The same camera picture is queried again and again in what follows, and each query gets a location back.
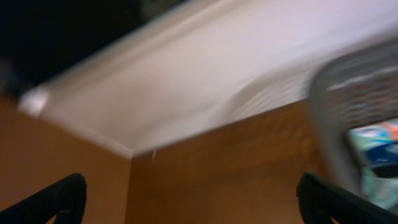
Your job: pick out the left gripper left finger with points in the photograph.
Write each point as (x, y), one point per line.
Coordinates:
(63, 201)

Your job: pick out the Kleenex tissue multipack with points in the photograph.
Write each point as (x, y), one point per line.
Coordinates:
(376, 148)

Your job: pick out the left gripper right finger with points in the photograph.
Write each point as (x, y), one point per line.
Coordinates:
(322, 202)

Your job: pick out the grey plastic shopping basket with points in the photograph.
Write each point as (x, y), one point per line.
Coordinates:
(353, 90)

